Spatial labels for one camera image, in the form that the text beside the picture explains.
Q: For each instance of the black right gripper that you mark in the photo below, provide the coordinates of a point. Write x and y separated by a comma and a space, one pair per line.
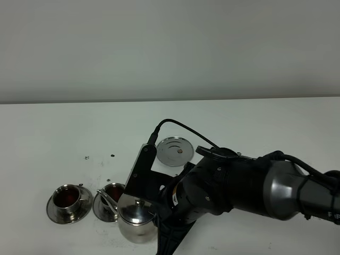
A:
178, 202

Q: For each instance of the stainless steel teapot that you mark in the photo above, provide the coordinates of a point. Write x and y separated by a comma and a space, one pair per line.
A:
135, 220

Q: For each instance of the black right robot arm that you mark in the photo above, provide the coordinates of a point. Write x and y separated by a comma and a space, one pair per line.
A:
276, 185

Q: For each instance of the right stainless steel saucer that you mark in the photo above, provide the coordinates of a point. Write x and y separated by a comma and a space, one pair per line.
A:
101, 213

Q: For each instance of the stainless steel saucer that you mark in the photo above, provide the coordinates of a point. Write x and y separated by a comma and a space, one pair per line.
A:
63, 219
101, 213

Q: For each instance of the right stainless steel teacup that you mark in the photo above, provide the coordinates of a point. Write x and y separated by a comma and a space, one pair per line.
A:
113, 190

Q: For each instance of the stainless steel teacup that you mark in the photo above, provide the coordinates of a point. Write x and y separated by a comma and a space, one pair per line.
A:
113, 190
67, 199

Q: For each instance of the steel teapot saucer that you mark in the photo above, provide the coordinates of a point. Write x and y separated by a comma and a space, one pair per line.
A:
175, 151

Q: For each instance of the left stainless steel teacup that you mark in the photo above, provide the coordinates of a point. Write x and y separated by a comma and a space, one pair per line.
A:
67, 199

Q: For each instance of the left stainless steel saucer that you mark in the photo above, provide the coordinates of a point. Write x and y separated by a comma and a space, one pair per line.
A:
63, 219

